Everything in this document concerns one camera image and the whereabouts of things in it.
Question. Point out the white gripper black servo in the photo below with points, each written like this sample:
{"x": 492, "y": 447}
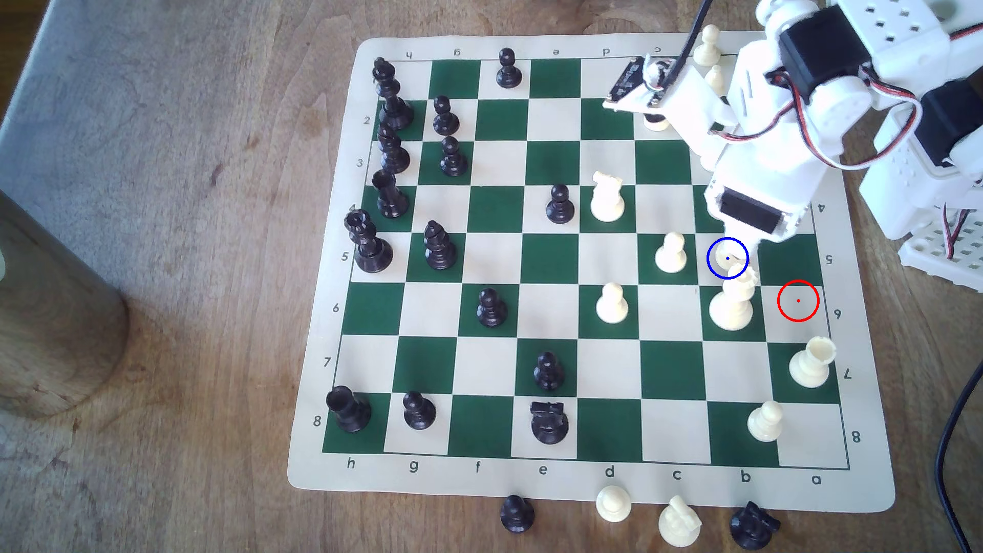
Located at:
{"x": 748, "y": 215}

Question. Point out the white bishop chess piece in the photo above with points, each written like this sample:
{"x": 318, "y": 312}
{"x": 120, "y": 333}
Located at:
{"x": 716, "y": 79}
{"x": 724, "y": 261}

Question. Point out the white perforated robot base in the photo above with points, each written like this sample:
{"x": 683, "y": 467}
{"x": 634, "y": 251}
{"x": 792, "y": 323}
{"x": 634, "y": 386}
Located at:
{"x": 929, "y": 261}

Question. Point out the white pawn chess piece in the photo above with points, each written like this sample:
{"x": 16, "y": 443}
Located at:
{"x": 706, "y": 52}
{"x": 766, "y": 424}
{"x": 614, "y": 505}
{"x": 671, "y": 257}
{"x": 612, "y": 307}
{"x": 655, "y": 122}

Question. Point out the white queen chess piece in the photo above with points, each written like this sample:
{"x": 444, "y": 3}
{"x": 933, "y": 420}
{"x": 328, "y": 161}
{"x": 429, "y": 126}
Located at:
{"x": 731, "y": 311}

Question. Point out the white knight chess piece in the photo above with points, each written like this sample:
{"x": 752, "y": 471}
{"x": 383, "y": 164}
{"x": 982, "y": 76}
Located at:
{"x": 607, "y": 201}
{"x": 679, "y": 526}

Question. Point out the white rook chess piece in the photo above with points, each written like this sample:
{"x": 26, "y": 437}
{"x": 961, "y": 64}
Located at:
{"x": 810, "y": 369}

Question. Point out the black pawn chess piece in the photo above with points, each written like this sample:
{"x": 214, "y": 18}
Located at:
{"x": 491, "y": 311}
{"x": 560, "y": 209}
{"x": 508, "y": 73}
{"x": 453, "y": 161}
{"x": 547, "y": 375}
{"x": 419, "y": 413}
{"x": 517, "y": 516}

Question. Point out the green white chess mat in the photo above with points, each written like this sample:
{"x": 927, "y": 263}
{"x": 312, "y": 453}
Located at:
{"x": 503, "y": 165}

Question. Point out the black knight chess piece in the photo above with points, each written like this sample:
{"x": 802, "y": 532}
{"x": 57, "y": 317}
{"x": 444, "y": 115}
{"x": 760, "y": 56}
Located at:
{"x": 752, "y": 528}
{"x": 549, "y": 426}

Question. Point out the black bishop chess piece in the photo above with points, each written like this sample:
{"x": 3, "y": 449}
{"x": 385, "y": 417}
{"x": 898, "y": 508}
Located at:
{"x": 394, "y": 157}
{"x": 440, "y": 252}

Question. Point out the black rook chess piece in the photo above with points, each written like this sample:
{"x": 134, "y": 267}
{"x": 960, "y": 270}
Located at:
{"x": 349, "y": 411}
{"x": 390, "y": 201}

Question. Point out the black queen chess piece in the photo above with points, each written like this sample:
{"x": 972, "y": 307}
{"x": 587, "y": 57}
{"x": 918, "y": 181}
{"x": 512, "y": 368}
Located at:
{"x": 370, "y": 252}

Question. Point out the black king chess piece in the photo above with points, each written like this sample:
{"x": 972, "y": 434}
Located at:
{"x": 393, "y": 107}

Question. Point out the black pawn at g2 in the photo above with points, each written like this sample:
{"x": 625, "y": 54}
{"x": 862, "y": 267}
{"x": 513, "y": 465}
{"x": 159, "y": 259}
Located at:
{"x": 445, "y": 121}

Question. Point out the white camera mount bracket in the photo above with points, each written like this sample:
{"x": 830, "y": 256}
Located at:
{"x": 695, "y": 104}

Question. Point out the black camera circuit board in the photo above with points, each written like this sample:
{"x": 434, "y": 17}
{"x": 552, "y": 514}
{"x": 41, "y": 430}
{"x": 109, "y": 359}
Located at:
{"x": 631, "y": 83}

